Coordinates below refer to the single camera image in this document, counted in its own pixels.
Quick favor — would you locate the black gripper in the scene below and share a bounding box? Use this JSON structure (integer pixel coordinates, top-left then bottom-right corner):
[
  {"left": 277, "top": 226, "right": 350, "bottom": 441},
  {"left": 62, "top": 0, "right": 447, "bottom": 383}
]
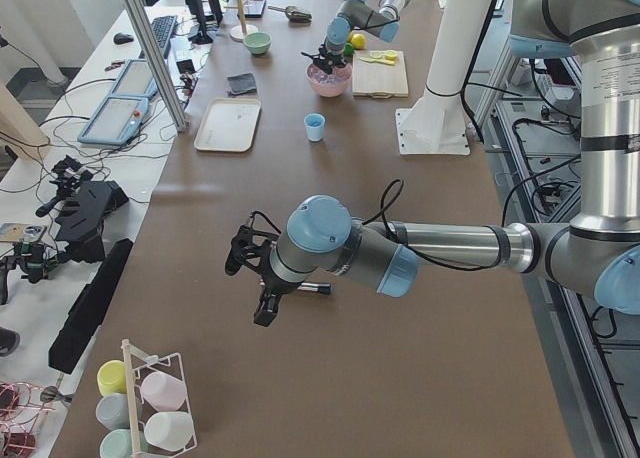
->
[
  {"left": 253, "top": 247, "right": 303, "bottom": 327},
  {"left": 312, "top": 45, "right": 345, "bottom": 73}
]

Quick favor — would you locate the steel muddler black tip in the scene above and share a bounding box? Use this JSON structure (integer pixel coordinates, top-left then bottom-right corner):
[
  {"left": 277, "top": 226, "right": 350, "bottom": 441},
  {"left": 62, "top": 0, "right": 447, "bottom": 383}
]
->
[{"left": 296, "top": 282, "right": 332, "bottom": 295}]

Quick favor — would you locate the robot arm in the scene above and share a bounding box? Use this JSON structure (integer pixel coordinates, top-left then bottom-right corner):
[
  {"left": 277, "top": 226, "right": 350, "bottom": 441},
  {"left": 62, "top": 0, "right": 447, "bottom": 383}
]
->
[
  {"left": 254, "top": 0, "right": 639, "bottom": 326},
  {"left": 304, "top": 0, "right": 411, "bottom": 74}
]

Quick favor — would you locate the metal ice scoop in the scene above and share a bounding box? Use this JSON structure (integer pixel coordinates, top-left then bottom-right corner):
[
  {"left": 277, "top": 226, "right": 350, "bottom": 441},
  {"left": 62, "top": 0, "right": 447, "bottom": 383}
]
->
[{"left": 267, "top": 5, "right": 312, "bottom": 24}]

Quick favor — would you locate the light blue cup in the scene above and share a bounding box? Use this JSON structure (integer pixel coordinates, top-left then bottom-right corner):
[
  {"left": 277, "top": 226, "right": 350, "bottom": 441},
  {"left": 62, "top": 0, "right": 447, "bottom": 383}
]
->
[{"left": 304, "top": 113, "right": 326, "bottom": 142}]

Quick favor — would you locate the pink cup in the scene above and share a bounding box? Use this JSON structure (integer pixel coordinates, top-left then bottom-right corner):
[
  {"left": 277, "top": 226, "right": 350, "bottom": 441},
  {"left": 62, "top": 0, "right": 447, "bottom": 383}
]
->
[{"left": 140, "top": 371, "right": 187, "bottom": 412}]

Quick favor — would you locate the white cup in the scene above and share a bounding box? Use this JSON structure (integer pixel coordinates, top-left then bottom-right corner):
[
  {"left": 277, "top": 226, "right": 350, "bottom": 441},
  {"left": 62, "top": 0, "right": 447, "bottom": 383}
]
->
[{"left": 144, "top": 411, "right": 194, "bottom": 452}]

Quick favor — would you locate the yellow cup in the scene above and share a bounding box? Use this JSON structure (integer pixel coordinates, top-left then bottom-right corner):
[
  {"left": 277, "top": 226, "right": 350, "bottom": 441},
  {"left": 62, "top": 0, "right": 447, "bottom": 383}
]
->
[{"left": 96, "top": 360, "right": 127, "bottom": 397}]

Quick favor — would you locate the grey cup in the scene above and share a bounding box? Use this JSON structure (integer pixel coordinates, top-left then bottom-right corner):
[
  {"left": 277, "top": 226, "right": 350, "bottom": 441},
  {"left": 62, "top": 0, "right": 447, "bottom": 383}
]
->
[{"left": 95, "top": 393, "right": 130, "bottom": 431}]

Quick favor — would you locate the mint green cup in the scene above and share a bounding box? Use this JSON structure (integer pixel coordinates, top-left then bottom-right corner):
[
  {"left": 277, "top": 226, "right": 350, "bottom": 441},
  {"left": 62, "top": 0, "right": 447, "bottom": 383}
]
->
[{"left": 99, "top": 429, "right": 133, "bottom": 458}]

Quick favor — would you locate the pink bowl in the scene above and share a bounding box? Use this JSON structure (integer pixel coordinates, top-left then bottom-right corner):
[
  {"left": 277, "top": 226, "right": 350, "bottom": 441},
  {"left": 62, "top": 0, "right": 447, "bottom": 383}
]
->
[{"left": 306, "top": 64, "right": 352, "bottom": 98}]

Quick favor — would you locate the yellow plastic knife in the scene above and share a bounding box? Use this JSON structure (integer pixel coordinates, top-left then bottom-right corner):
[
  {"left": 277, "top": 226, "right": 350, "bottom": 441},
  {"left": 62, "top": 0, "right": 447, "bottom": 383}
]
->
[{"left": 357, "top": 55, "right": 396, "bottom": 66}]

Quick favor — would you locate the wooden cutting board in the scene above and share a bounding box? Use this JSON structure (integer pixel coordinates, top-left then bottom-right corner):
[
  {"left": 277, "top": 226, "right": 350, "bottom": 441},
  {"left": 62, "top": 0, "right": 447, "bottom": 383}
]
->
[{"left": 352, "top": 50, "right": 409, "bottom": 98}]

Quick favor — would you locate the lemon half slice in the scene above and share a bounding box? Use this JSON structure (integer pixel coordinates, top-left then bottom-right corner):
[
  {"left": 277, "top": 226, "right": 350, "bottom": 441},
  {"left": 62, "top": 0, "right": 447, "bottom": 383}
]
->
[{"left": 384, "top": 50, "right": 398, "bottom": 61}]

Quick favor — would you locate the green bowl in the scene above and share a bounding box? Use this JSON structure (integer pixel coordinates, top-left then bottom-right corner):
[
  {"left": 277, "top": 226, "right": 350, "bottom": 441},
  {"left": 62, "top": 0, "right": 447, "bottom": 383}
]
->
[{"left": 243, "top": 32, "right": 271, "bottom": 56}]

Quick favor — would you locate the grey folded cloth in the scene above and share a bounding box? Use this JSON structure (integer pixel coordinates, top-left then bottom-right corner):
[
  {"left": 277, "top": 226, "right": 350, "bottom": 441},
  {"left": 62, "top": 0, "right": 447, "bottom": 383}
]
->
[{"left": 227, "top": 73, "right": 257, "bottom": 96}]

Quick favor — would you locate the wooden mug tree stand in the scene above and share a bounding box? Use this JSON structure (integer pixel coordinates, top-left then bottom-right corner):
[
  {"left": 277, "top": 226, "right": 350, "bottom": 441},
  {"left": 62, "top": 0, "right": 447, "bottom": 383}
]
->
[{"left": 230, "top": 0, "right": 259, "bottom": 43}]

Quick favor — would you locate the cream serving tray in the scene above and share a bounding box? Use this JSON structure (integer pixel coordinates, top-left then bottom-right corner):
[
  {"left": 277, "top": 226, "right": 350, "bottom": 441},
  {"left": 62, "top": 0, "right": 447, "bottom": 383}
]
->
[{"left": 194, "top": 98, "right": 261, "bottom": 153}]

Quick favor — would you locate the small black box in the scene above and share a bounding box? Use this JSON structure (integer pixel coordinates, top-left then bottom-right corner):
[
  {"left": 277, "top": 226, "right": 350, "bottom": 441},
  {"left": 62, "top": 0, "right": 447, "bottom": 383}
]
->
[{"left": 175, "top": 58, "right": 196, "bottom": 74}]

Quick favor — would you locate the black monitor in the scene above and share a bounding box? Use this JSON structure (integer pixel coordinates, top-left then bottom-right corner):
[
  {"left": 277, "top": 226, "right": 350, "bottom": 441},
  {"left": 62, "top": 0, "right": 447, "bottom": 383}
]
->
[{"left": 185, "top": 0, "right": 223, "bottom": 45}]

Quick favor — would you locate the black keyboard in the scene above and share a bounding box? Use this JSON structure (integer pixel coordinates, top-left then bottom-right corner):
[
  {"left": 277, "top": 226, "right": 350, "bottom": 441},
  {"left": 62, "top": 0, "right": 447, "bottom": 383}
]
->
[{"left": 151, "top": 15, "right": 177, "bottom": 58}]

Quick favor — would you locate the long black bar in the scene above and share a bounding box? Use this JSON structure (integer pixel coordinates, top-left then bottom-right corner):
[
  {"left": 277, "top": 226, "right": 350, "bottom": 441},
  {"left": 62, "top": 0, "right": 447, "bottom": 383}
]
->
[{"left": 48, "top": 239, "right": 133, "bottom": 374}]

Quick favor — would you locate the blue teach pendant far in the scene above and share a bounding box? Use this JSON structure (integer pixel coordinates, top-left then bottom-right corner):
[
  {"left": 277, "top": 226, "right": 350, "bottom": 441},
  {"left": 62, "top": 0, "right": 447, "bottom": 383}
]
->
[{"left": 111, "top": 59, "right": 158, "bottom": 98}]

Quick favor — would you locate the blue teach pendant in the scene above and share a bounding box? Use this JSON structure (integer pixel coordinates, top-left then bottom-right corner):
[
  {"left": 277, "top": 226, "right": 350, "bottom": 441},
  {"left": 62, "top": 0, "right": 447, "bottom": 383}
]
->
[
  {"left": 77, "top": 95, "right": 149, "bottom": 146},
  {"left": 111, "top": 59, "right": 158, "bottom": 98}
]

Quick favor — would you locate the black foam holder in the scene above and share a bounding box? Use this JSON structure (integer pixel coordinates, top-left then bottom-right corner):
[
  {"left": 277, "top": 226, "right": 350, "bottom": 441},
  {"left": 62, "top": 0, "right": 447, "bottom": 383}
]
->
[{"left": 55, "top": 181, "right": 129, "bottom": 263}]

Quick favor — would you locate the black computer mouse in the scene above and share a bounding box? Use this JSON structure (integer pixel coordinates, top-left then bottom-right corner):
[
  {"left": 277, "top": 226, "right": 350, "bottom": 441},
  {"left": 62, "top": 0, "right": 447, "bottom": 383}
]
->
[{"left": 113, "top": 32, "right": 134, "bottom": 45}]

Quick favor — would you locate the blue teach pendant near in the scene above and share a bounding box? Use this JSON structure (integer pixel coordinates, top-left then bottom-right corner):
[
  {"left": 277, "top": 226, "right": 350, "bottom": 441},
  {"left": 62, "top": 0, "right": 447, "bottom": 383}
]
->
[{"left": 77, "top": 95, "right": 149, "bottom": 146}]

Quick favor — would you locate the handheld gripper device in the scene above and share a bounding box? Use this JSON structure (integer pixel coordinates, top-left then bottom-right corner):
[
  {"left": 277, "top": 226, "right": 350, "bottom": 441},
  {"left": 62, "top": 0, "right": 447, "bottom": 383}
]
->
[{"left": 1, "top": 241, "right": 69, "bottom": 305}]

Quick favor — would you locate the smartphone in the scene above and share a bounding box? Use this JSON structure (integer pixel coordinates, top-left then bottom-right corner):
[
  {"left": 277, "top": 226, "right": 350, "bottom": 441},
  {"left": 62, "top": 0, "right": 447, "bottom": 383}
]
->
[{"left": 0, "top": 222, "right": 47, "bottom": 243}]

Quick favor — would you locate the white camera pillar mount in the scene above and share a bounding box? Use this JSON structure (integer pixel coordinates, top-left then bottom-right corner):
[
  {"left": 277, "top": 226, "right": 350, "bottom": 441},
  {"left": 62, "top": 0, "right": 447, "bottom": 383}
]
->
[{"left": 396, "top": 0, "right": 496, "bottom": 156}]

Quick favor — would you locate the wooden rack handle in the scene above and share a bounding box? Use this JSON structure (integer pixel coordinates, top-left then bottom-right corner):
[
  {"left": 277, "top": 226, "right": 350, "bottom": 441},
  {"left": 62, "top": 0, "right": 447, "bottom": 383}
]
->
[{"left": 121, "top": 339, "right": 144, "bottom": 458}]

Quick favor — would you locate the white wire cup rack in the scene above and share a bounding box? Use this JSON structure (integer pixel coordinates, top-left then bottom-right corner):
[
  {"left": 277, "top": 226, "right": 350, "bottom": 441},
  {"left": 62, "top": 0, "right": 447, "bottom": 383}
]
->
[{"left": 121, "top": 339, "right": 198, "bottom": 457}]

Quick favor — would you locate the aluminium frame post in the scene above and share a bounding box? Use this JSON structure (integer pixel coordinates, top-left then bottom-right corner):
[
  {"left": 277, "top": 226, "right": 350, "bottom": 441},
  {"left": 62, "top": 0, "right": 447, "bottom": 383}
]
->
[{"left": 122, "top": 0, "right": 188, "bottom": 132}]

